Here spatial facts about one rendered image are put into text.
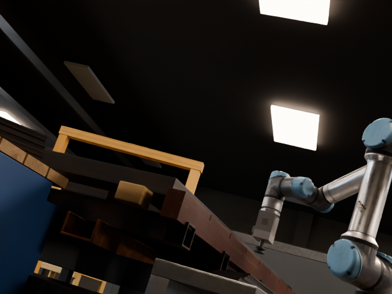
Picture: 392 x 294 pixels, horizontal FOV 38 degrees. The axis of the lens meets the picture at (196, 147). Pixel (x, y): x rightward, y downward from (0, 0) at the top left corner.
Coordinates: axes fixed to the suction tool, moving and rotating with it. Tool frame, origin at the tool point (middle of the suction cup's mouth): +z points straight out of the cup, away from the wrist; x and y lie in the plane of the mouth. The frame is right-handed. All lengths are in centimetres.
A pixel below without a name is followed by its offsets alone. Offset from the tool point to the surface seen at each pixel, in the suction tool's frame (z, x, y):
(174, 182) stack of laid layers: 5, 4, 100
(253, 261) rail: 8.5, 8.5, 38.4
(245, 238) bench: -13, -23, -59
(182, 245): 17, 9, 98
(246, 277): 18, 21, 89
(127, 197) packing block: 11, -3, 105
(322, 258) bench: -13, 15, -59
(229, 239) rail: 8, 8, 67
